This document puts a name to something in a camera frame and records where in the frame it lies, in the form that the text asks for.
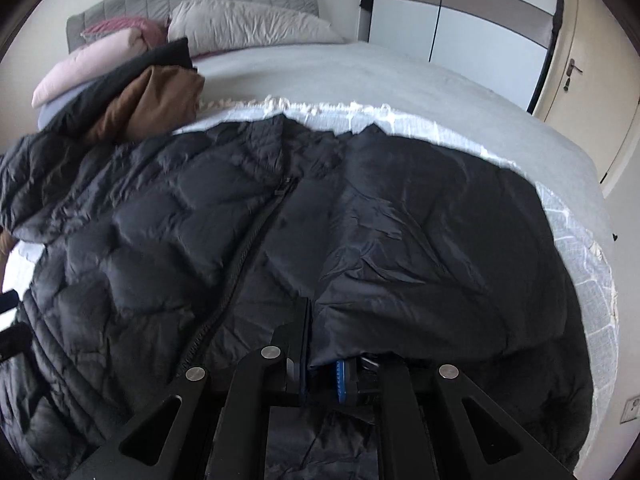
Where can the black puffer jacket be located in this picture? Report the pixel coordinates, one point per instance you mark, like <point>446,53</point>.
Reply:
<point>400,235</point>

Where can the dark pink cushion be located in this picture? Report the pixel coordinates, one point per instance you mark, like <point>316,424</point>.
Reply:
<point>127,24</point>

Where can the white and grey wardrobe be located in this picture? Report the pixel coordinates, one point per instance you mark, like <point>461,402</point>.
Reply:
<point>475,25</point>

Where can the brown folded garment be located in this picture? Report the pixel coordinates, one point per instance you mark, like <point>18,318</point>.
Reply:
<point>150,105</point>

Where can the black folded garment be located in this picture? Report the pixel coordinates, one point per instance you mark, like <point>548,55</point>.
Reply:
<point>150,62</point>

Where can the light pink folded blanket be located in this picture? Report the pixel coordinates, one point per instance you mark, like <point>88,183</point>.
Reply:
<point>85,65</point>

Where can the white fringed blanket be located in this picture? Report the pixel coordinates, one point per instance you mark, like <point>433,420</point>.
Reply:
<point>592,290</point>

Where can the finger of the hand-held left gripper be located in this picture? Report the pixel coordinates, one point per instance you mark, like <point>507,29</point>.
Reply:
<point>7,300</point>
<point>14,342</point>

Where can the white wall socket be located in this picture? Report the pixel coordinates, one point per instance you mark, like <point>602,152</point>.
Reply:
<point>632,408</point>

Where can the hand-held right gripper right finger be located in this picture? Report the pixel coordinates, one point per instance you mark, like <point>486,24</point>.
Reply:
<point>341,379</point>

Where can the cream door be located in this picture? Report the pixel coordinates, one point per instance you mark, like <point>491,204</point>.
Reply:
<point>585,110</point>

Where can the beige pillow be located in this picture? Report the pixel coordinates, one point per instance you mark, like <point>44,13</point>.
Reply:
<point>250,25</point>

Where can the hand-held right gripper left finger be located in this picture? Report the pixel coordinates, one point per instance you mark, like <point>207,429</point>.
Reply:
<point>299,345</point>

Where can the lavender cloth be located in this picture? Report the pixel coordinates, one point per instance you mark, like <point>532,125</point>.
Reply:
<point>52,110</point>

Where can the bed with grey sheet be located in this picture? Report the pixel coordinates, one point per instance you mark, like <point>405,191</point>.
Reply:
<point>400,85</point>

